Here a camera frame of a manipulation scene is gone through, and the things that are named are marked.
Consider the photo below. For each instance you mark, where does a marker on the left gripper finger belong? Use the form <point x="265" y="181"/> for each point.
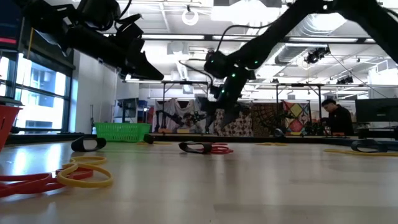
<point x="143" y="62"/>
<point x="135" y="74"/>

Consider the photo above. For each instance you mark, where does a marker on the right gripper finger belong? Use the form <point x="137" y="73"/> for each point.
<point x="239" y="108"/>
<point x="208" y="102"/>

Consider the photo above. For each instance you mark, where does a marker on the yellow rubber band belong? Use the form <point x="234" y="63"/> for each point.
<point x="84" y="184"/>
<point x="161" y="143"/>
<point x="357" y="152"/>
<point x="270" y="144"/>

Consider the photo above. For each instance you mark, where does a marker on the red plastic basket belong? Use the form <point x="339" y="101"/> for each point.
<point x="6" y="124"/>

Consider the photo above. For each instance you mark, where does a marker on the red rubber band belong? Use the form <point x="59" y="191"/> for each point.
<point x="25" y="185"/>
<point x="222" y="151"/>

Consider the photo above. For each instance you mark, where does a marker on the black background robot arm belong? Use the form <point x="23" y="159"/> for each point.
<point x="170" y="121"/>

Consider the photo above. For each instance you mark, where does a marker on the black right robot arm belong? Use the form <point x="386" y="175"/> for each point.
<point x="270" y="40"/>

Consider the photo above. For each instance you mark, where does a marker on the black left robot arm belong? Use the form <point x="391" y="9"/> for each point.
<point x="62" y="28"/>

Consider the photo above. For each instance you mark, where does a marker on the brown dotted hanging cloth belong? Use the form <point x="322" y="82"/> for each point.
<point x="239" y="127"/>

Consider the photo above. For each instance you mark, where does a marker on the dark orange patterned cloth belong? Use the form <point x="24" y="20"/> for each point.
<point x="264" y="116"/>

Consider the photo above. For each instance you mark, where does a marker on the white hanging cloth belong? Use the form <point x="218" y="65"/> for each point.
<point x="174" y="107"/>

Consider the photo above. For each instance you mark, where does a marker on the colourful diamond pattern cloth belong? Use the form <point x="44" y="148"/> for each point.
<point x="297" y="112"/>

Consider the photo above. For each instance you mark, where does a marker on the green plastic basket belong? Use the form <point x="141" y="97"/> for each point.
<point x="121" y="132"/>

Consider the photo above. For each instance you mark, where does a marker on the black ceiling spot lamp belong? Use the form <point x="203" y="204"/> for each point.
<point x="317" y="54"/>
<point x="345" y="80"/>

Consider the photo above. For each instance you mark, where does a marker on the person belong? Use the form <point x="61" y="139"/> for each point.
<point x="340" y="119"/>

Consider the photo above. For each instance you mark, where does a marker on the monitor with red stripe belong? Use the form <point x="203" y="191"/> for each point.
<point x="7" y="40"/>

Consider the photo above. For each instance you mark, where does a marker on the black desktop monitor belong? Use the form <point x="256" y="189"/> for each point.
<point x="376" y="110"/>

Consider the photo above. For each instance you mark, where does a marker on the black background rig frame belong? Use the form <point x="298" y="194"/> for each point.
<point x="319" y="96"/>
<point x="163" y="105"/>

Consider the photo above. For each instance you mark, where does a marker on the black aluminium table frame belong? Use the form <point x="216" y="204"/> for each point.
<point x="295" y="139"/>

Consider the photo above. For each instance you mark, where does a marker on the silver ventilation duct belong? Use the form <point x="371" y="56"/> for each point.
<point x="295" y="51"/>

